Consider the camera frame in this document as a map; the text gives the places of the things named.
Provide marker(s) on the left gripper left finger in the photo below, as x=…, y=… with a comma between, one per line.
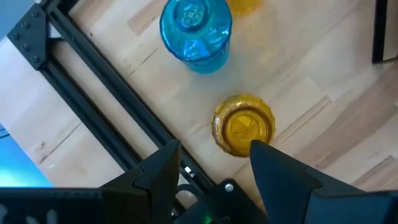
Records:
x=155, y=186

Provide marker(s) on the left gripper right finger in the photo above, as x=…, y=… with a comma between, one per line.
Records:
x=280, y=186

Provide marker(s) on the tall yellow ribbed glass vase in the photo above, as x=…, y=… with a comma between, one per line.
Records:
x=242, y=124

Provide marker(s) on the tall teal glass bottle vase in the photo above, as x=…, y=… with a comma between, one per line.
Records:
x=196, y=37

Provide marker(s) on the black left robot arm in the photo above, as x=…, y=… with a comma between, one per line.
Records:
x=224, y=203

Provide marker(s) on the small yellow glass bottle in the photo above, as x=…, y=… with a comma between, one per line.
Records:
x=244, y=6

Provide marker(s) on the black aluminium table frame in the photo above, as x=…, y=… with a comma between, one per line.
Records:
x=29, y=37

